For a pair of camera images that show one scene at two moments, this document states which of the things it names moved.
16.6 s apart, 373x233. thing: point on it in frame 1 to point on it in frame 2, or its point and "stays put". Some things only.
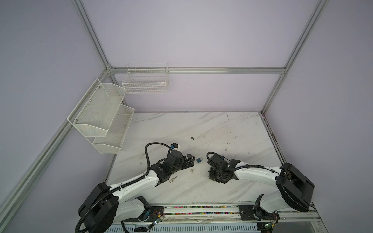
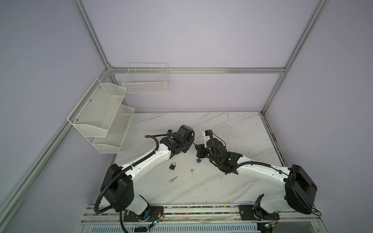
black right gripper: [211, 176] to [198, 150]
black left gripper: [191, 161] to [191, 140]
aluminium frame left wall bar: [23, 184] stays put
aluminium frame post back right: [316, 14] stays put
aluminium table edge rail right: [279, 154] stays put
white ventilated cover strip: [185, 228] stays put
